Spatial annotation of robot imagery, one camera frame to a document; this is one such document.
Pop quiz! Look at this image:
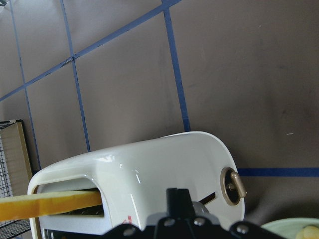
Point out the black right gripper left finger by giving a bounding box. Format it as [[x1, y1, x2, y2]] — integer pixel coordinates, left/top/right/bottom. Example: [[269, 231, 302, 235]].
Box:
[[101, 224, 156, 239]]

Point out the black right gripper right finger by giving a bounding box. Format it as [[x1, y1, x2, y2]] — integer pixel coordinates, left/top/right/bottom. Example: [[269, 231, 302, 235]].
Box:
[[153, 188, 281, 239]]

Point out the white two-slot toaster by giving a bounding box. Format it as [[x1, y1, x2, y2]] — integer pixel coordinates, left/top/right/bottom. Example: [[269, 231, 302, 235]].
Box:
[[28, 131, 245, 239]]

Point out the bread slice in toaster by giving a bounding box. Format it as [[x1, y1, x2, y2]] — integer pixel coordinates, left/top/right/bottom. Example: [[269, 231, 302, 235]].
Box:
[[0, 191, 102, 221]]

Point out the light green round plate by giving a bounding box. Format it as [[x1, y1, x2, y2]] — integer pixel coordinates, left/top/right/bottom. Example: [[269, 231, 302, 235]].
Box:
[[261, 218, 319, 239]]

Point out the orange bread on plate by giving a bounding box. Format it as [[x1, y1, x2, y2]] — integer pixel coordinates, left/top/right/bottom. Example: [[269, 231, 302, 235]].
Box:
[[295, 225, 319, 239]]

